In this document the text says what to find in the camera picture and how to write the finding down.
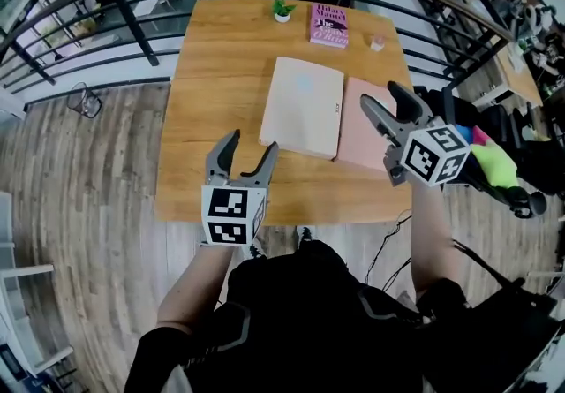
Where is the small green potted plant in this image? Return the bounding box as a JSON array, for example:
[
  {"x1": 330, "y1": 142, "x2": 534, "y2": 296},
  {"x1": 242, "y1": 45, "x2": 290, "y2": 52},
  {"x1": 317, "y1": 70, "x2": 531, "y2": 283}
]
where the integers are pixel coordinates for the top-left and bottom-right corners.
[{"x1": 271, "y1": 0, "x2": 298, "y2": 24}]

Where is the beige box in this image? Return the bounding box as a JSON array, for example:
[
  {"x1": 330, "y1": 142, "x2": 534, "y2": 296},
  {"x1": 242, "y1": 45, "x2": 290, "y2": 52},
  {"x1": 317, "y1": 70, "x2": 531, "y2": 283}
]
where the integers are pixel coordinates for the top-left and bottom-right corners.
[{"x1": 258, "y1": 57, "x2": 345, "y2": 162}]

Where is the person's right forearm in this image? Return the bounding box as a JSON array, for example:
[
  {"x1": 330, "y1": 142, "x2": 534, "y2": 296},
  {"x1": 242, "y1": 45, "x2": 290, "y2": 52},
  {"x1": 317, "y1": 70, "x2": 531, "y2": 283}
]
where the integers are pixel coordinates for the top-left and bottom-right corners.
[{"x1": 410, "y1": 181, "x2": 456, "y2": 295}]

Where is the pink book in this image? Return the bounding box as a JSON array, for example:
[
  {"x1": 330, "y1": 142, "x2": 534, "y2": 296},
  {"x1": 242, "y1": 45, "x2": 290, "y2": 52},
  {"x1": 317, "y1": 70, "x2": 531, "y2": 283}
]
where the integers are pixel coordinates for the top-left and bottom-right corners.
[{"x1": 309, "y1": 3, "x2": 350, "y2": 49}]

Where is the black bag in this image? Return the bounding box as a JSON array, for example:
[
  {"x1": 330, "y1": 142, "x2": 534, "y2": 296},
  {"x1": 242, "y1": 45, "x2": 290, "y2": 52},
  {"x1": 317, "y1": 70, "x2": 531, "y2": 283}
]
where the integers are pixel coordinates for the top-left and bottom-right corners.
[{"x1": 418, "y1": 278, "x2": 561, "y2": 393}]

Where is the person's black shirt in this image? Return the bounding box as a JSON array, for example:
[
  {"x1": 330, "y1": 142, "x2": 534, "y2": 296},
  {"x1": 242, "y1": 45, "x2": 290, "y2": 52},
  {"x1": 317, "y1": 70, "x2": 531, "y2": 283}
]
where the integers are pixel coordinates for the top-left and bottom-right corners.
[{"x1": 123, "y1": 240, "x2": 469, "y2": 393}]

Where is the white desk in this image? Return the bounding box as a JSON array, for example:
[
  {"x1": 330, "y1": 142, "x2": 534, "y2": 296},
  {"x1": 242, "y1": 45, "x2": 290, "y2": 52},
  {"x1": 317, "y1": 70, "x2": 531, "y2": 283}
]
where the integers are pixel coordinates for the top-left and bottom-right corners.
[{"x1": 0, "y1": 192, "x2": 74, "y2": 383}]

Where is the yellow-green cushion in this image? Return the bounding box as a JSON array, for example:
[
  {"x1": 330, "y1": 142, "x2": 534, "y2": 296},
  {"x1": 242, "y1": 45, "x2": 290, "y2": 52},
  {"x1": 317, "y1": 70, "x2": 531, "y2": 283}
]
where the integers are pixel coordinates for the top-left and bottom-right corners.
[{"x1": 470, "y1": 139, "x2": 518, "y2": 188}]

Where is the person's left forearm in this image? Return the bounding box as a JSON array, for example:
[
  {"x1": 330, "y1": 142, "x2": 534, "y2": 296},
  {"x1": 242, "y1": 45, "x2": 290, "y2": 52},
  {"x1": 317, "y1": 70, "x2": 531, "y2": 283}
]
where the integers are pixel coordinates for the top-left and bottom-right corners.
[{"x1": 156, "y1": 243, "x2": 235, "y2": 330}]

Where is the black wire waste basket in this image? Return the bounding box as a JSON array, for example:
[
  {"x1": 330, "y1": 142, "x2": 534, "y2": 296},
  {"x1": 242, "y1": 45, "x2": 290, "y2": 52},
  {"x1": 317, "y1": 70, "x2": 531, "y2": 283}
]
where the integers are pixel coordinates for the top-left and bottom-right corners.
[{"x1": 68, "y1": 81, "x2": 102, "y2": 119}]

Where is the light wooden side table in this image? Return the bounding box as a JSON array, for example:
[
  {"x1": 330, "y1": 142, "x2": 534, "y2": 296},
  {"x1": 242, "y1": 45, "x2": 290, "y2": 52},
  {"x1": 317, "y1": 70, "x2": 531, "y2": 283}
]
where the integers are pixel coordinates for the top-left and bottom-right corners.
[{"x1": 493, "y1": 44, "x2": 544, "y2": 110}]

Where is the black office chair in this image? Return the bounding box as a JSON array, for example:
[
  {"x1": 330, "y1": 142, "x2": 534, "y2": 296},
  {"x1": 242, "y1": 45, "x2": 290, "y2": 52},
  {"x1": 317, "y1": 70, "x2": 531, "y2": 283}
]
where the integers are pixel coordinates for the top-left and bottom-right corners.
[{"x1": 423, "y1": 86, "x2": 548, "y2": 220}]

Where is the thin black cable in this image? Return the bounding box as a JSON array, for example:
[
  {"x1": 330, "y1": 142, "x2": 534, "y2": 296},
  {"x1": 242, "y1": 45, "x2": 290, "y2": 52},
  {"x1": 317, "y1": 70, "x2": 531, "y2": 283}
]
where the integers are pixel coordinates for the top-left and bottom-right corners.
[{"x1": 365, "y1": 212, "x2": 414, "y2": 291}]

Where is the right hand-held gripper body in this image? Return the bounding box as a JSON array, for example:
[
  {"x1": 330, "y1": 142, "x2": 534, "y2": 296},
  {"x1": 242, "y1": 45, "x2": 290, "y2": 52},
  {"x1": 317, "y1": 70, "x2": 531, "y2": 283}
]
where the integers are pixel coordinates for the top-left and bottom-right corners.
[{"x1": 381, "y1": 115, "x2": 472, "y2": 187}]

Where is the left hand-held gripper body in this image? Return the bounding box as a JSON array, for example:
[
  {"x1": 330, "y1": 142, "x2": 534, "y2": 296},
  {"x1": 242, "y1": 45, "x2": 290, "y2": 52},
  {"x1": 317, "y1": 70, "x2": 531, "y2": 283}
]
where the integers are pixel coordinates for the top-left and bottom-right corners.
[{"x1": 200, "y1": 173, "x2": 271, "y2": 247}]

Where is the pink box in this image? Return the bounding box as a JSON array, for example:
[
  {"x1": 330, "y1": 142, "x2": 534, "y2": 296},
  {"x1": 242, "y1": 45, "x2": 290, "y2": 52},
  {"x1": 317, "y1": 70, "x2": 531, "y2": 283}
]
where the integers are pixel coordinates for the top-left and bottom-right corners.
[{"x1": 333, "y1": 76, "x2": 398, "y2": 174}]

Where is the thick black cable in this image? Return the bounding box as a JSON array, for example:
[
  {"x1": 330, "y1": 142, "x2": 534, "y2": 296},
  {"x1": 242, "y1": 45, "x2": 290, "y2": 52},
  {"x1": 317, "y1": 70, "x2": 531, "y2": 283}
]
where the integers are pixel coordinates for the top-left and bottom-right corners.
[{"x1": 454, "y1": 240, "x2": 526, "y2": 291}]

